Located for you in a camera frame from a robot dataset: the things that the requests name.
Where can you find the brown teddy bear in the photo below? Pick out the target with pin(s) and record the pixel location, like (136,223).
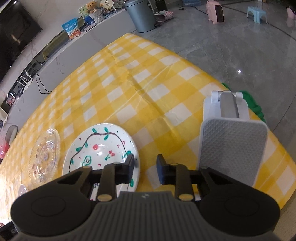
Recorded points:
(91,7)

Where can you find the white plate with vine drawing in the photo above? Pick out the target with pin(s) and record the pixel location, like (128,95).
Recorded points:
(100,145)

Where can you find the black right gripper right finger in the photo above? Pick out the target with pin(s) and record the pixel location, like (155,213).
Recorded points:
(183,179)

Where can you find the clear glass patterned plate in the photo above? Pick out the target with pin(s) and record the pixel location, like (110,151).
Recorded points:
(44,158)

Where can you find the black wall television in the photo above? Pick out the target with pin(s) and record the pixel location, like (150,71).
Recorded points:
(18,28)

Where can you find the pink toy case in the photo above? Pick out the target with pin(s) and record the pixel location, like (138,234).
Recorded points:
(3,149)

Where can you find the yellow white checkered tablecloth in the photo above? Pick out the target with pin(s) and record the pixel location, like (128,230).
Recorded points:
(151,92)

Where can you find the green cloth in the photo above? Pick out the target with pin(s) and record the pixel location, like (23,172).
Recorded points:
(252,101)

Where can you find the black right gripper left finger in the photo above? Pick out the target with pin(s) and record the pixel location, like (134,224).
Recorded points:
(84,179)

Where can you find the blue snack bag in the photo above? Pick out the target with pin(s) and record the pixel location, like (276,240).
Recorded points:
(72,29)

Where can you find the grey metal trash bin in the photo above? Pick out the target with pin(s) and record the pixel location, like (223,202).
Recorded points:
(141,14)

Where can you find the small white sticker plate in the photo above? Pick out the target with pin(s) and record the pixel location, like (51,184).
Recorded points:
(22,190)

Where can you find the light blue plastic stool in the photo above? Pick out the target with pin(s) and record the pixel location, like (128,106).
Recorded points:
(257,14)

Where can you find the pink space heater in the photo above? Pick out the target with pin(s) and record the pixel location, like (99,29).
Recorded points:
(215,12)

